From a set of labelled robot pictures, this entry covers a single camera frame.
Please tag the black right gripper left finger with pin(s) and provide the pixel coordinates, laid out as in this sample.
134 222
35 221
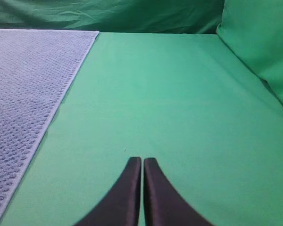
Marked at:
121 205

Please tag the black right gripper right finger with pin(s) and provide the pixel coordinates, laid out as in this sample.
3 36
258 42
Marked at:
163 205

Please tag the blue waffle weave towel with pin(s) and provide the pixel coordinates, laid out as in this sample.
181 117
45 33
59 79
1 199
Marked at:
37 67

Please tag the green backdrop cloth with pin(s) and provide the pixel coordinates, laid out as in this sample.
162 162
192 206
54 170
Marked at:
252 29

